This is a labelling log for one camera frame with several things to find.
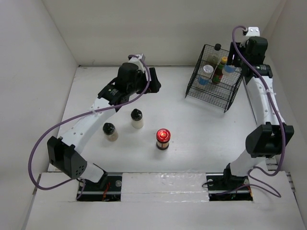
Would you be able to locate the dark soy sauce bottle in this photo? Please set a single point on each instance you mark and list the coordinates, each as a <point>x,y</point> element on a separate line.
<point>213,58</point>

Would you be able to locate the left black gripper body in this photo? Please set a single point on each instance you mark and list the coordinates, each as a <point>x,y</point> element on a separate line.
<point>141,84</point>

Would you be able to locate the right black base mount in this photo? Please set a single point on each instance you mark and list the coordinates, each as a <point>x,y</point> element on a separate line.
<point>220,189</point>

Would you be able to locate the black cap tan spice jar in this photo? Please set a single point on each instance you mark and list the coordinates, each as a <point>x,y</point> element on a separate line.
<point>110,132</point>

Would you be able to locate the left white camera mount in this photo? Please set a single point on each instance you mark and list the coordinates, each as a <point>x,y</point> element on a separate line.
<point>136,59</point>

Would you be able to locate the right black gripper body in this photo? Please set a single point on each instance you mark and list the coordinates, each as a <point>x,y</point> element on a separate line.
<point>242,50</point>

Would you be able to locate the red lid sauce jar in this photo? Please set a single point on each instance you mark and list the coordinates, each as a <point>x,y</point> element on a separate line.
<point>162,138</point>

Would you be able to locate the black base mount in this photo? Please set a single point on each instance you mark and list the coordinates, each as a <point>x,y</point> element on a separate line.
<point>111,192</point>
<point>220,189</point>

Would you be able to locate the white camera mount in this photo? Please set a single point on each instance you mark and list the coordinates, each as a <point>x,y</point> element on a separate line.
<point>136,59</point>
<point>251,31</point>

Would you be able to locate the silver lid blue shaker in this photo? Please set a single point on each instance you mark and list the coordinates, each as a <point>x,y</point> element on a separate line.
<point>205,75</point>

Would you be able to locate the black cap white spice jar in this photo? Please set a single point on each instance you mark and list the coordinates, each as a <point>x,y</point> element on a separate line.
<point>137,118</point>

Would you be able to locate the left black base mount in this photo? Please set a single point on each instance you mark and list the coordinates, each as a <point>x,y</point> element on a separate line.
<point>111,192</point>

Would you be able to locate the chili sauce bottle yellow cap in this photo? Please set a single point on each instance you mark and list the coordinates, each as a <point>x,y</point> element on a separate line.
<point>218,73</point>

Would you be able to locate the aluminium rail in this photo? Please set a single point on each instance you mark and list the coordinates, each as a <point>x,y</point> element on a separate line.
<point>165,174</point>

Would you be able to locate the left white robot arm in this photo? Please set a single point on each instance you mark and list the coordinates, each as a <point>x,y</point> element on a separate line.
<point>65,152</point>

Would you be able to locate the black wire rack basket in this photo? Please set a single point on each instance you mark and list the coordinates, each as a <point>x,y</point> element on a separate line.
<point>201,87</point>

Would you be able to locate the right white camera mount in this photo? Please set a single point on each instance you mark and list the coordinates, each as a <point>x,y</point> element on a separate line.
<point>251,31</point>

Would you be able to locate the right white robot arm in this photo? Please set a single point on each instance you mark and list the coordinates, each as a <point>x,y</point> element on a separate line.
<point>272,133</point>

